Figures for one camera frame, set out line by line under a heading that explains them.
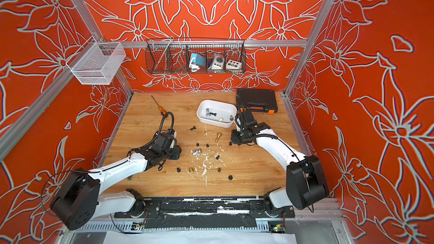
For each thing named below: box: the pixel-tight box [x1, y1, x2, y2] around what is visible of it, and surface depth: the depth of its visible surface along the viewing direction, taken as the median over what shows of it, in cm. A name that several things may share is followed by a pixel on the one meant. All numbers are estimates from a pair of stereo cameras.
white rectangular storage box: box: [196, 99, 238, 129], surface depth 109 cm
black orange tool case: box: [236, 88, 279, 115], surface depth 112 cm
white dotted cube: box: [225, 59, 242, 70], surface depth 96 cm
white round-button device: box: [206, 53, 225, 71], surface depth 93 cm
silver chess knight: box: [190, 148, 202, 156], surface depth 92 cm
